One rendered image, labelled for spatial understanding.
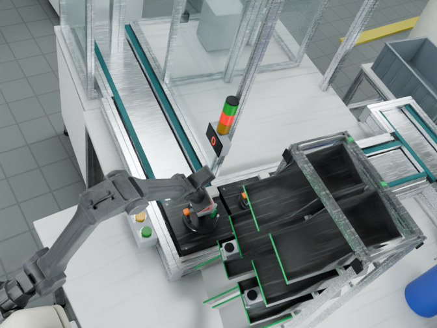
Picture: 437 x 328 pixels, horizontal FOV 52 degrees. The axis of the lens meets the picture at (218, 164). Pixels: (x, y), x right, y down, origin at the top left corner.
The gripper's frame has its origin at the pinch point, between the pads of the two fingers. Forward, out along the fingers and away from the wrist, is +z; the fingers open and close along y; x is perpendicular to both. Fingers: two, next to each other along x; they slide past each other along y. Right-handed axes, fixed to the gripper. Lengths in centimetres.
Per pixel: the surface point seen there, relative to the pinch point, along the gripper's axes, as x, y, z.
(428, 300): -51, -61, 53
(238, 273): -1.9, -32.3, -13.4
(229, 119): -23.4, 17.3, -13.1
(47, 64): 80, 205, 77
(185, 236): 14.3, -4.5, 6.0
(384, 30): -197, 193, 274
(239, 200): -8.5, 3.1, 21.0
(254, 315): -0.3, -45.2, -11.3
